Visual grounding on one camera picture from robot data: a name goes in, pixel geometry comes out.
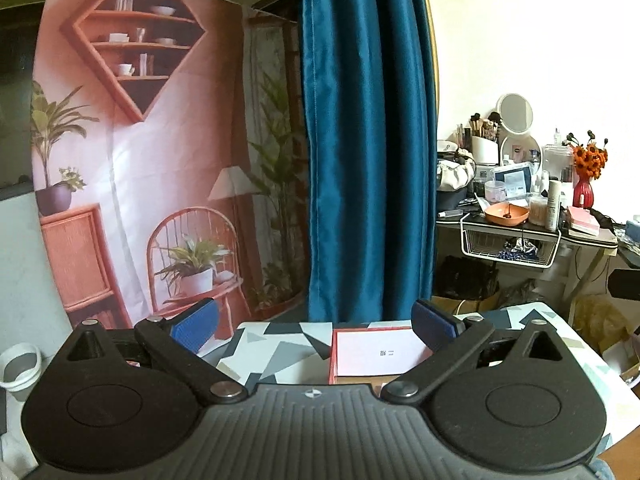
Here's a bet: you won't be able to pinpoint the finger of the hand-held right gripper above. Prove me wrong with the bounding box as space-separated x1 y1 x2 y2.
606 269 640 297

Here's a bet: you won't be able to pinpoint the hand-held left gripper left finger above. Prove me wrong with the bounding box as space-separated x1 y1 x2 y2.
52 297 248 406

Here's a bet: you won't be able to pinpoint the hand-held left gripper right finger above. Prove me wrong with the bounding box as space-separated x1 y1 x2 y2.
380 299 578 406

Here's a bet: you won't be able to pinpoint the red cardboard box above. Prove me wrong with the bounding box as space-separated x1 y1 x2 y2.
328 326 436 386

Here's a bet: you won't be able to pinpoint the yellow plastic bag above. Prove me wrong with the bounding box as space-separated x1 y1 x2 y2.
572 295 633 356

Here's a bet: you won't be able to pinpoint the dressing table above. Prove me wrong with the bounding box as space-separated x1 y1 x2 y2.
435 207 621 321

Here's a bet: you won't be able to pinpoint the black hair tool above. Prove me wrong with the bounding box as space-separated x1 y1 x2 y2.
590 207 626 233

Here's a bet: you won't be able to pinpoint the white notebook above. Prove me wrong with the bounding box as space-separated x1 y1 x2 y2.
565 227 618 246

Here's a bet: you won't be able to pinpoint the open cardboard box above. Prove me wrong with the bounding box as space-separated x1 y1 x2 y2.
602 335 640 386

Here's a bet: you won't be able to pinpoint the pink box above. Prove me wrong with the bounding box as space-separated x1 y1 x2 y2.
566 205 601 233

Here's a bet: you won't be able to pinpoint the red vase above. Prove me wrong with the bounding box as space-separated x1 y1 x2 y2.
572 177 596 209

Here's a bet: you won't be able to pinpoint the geometric patterned tablecloth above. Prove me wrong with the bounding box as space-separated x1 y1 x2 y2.
197 302 640 411

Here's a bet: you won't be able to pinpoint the tall white bottle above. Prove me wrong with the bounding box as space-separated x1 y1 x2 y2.
545 180 563 232

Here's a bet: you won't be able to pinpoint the orange flowers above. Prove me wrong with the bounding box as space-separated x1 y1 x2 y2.
565 131 611 181

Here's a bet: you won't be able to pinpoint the black bag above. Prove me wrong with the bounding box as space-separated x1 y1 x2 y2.
435 187 476 211

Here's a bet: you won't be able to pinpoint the orange bowl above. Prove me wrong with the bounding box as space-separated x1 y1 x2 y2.
484 201 531 226

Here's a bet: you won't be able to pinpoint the clear cosmetic organizer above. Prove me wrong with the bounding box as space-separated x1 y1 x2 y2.
541 144 576 206

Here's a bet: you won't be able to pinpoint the clear blue package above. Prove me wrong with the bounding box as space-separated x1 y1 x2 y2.
490 162 532 198

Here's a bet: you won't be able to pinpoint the white handbag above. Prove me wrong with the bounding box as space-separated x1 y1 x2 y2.
436 142 478 191

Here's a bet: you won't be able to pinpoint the white plastic basket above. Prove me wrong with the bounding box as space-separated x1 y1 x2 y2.
0 342 43 403

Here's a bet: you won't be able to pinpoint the white round cosmetic case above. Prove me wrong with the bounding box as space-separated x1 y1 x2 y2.
500 132 543 166

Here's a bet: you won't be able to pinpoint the printed backdrop cloth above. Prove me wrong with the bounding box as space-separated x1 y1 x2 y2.
30 0 308 361

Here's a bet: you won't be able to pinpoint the teal curtain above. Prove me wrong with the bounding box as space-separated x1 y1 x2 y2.
299 0 440 323

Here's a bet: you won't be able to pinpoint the white brush holder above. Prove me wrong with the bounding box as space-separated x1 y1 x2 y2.
470 135 501 166

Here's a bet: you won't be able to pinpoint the round white mirror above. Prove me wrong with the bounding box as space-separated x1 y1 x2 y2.
496 92 535 133

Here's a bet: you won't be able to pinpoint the bunch of makeup brushes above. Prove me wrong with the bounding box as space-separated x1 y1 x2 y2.
455 110 503 143

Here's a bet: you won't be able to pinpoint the yellow curtain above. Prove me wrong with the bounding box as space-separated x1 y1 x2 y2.
419 0 441 126

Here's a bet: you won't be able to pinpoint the white wire basket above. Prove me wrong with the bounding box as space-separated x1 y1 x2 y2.
460 212 562 268

